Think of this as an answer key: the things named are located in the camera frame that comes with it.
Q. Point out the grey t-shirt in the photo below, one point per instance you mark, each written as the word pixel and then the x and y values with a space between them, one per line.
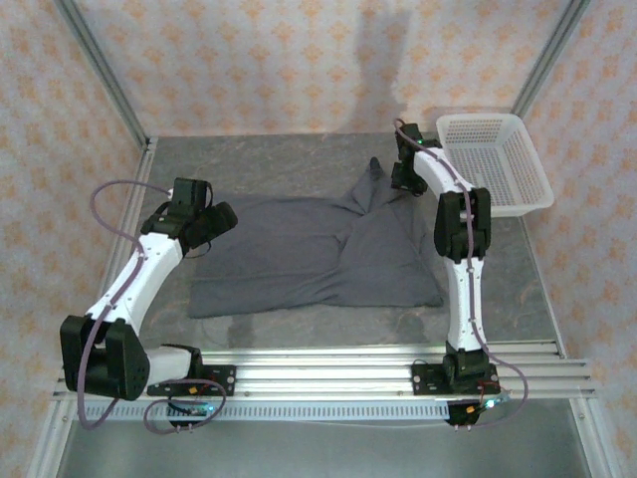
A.
pixel 298 259

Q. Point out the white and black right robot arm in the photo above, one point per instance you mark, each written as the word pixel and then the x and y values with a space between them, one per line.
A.
pixel 468 299

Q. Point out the white perforated plastic basket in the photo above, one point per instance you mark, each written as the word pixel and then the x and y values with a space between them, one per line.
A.
pixel 502 164

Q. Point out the small circuit board green light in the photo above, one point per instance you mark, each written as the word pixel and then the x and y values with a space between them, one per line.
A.
pixel 485 404
pixel 196 409

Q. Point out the grey metal lower panel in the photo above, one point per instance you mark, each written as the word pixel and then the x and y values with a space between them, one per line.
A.
pixel 318 453

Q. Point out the aluminium side rail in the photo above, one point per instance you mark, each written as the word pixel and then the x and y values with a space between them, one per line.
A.
pixel 535 249
pixel 142 164

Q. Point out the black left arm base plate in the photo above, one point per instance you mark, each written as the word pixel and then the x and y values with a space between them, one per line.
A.
pixel 224 381

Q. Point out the aluminium frame post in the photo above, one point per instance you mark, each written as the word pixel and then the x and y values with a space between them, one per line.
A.
pixel 553 50
pixel 103 65

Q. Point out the aluminium mounting rail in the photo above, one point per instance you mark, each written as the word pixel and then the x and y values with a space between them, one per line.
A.
pixel 323 373

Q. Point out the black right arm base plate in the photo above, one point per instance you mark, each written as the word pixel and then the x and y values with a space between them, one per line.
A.
pixel 423 381

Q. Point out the aluminium frame leg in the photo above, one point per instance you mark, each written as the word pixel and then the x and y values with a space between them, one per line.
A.
pixel 589 443
pixel 50 443

